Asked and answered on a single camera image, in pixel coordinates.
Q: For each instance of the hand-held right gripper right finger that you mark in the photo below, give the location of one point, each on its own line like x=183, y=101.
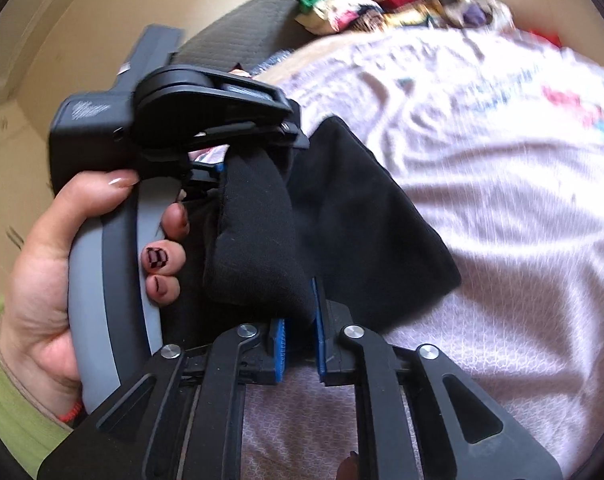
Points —
x=321, y=350

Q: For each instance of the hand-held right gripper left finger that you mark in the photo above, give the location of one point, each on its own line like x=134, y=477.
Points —
x=280, y=350

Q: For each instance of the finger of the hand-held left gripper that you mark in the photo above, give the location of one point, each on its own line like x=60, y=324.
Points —
x=252, y=110
x=204, y=177

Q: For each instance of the black garment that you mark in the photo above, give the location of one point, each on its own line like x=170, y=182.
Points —
x=362, y=230

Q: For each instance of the person's left forearm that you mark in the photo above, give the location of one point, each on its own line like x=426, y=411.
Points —
x=7, y=400

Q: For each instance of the person's left hand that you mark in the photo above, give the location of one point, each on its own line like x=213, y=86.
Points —
x=37, y=285

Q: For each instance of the beige bed sheet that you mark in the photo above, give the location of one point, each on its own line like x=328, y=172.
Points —
x=302, y=57

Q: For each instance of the cream wardrobe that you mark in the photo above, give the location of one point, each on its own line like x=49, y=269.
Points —
x=22, y=160

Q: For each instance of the grey padded headboard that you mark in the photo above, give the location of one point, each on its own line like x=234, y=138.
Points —
x=242, y=30

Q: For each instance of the lavender floral bed cover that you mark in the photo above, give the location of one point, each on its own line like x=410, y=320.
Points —
x=481, y=260

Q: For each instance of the red bag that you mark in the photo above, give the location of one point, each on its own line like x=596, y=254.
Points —
x=544, y=39

